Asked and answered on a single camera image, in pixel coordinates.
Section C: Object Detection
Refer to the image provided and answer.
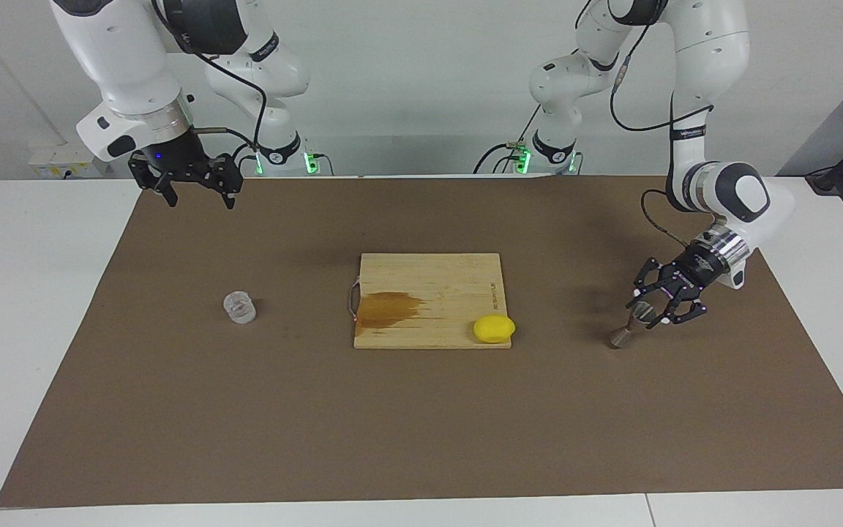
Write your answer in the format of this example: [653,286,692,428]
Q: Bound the wooden cutting board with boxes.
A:
[348,253,512,350]

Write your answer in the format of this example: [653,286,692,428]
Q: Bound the clear glass cup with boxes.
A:
[223,291,257,325]

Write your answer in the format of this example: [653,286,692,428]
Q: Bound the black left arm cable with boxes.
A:
[608,0,715,246]

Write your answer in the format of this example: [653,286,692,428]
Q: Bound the black left base cables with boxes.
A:
[473,110,543,175]

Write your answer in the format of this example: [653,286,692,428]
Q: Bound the metal jigger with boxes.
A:
[608,302,656,349]

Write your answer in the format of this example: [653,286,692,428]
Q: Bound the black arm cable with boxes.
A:
[608,0,715,246]
[151,0,270,151]

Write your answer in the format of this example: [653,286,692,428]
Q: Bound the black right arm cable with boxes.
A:
[151,0,270,151]

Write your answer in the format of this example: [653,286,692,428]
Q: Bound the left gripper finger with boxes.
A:
[626,258,675,308]
[647,285,709,329]

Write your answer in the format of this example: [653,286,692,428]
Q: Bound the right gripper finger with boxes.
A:
[198,154,244,211]
[127,151,179,208]

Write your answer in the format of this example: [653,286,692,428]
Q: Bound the brown table mat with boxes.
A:
[0,176,843,508]

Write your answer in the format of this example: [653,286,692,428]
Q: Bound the white wall socket box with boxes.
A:
[29,143,111,179]

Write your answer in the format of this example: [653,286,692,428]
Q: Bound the yellow lemon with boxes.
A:
[473,314,517,344]

